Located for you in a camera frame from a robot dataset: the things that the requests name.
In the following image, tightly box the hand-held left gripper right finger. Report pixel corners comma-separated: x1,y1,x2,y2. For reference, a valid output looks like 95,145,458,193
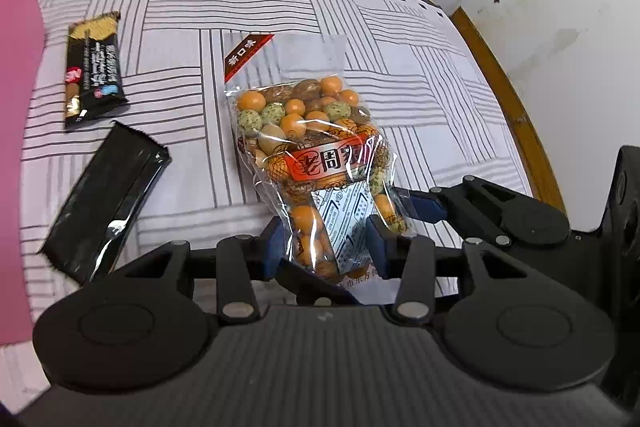
366,213,529,324

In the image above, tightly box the pink cardboard box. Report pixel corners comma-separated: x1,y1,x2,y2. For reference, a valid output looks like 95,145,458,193
0,0,49,348

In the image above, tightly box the black cracker packet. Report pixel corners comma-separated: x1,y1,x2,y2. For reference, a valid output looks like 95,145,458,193
63,10,131,132

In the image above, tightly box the white line-patterned bedsheet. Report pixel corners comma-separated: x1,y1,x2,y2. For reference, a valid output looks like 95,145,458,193
20,0,537,408

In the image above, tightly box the plain black snack packet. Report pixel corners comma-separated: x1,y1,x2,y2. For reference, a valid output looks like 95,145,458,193
37,120,172,286

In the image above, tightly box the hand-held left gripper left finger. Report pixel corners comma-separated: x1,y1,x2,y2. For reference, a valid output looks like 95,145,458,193
125,216,284,325

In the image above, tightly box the clear mixed nut bag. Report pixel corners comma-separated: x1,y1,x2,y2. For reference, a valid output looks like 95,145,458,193
222,32,401,294

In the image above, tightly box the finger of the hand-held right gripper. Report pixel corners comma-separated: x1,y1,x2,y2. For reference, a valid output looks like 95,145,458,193
277,256,362,306
394,175,522,249

